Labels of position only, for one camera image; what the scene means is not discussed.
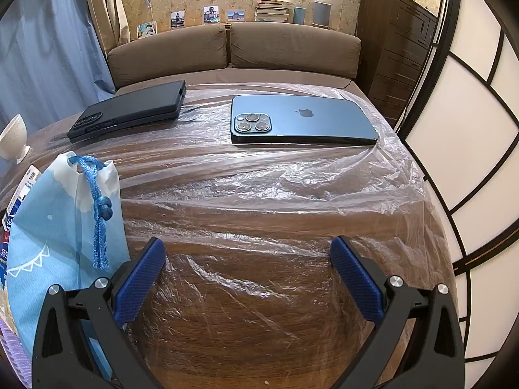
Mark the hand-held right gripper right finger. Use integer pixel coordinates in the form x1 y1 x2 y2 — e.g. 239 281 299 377
329 235 466 389

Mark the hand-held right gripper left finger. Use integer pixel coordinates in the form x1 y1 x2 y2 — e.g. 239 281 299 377
31 237 167 389

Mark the blue white tissue packet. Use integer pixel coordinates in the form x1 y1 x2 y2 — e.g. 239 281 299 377
0 206 17 292

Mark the purple ribbed plastic item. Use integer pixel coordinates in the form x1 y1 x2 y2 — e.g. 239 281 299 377
0 320 33 387

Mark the white printed carton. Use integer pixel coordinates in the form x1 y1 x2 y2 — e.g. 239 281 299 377
16 165 41 211

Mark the blue smartphone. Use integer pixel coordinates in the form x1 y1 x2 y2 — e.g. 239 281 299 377
230 94 380 145

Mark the black cased phone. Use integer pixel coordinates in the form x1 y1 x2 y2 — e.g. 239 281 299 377
67 80 187 144

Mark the black framed sliding screen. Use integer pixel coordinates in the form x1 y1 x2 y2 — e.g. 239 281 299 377
395 0 519 373

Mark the white footed bowl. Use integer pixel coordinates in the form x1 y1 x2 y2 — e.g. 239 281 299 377
0 113 31 165

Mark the brown sofa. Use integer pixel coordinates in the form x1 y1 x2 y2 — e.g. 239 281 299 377
106 22 371 98

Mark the brown sofa back cushion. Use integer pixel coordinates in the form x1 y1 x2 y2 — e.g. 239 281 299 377
229 22 361 79
106 23 228 88

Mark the dark wooden cabinet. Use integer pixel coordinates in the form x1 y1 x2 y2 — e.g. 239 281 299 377
356 0 439 128

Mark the blue curtain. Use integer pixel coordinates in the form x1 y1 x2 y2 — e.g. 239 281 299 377
0 0 116 130

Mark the grey cylinder speaker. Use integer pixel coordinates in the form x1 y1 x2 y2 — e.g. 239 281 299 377
312 1 331 28

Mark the beige patterned curtain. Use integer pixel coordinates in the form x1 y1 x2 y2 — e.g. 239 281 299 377
83 0 132 47

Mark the stack of books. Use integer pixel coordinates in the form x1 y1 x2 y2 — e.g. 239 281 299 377
255 0 295 22

